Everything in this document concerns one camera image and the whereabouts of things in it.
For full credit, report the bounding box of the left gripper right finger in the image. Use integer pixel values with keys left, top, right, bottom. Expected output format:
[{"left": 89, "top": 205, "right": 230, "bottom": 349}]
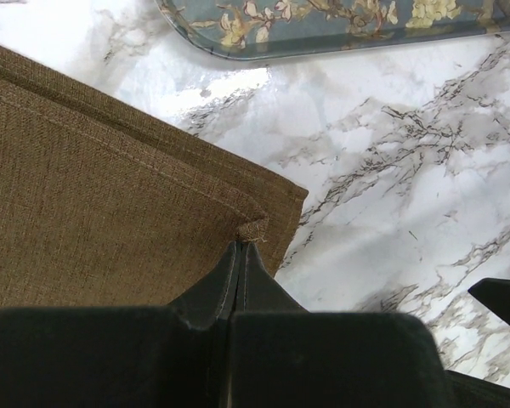
[{"left": 228, "top": 244, "right": 455, "bottom": 407}]

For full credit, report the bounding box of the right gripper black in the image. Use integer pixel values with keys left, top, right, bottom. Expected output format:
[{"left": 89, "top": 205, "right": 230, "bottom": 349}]
[{"left": 445, "top": 278, "right": 510, "bottom": 408}]

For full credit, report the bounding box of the floral blue serving tray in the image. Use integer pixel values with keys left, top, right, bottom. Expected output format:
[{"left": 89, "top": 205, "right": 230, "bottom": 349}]
[{"left": 157, "top": 0, "right": 510, "bottom": 60}]

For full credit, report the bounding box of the brown cloth napkin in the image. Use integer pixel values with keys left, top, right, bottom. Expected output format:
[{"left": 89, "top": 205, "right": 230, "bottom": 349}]
[{"left": 0, "top": 46, "right": 307, "bottom": 308}]

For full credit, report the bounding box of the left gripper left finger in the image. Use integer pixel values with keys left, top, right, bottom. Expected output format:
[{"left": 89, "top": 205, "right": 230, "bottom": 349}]
[{"left": 0, "top": 242, "right": 241, "bottom": 407}]

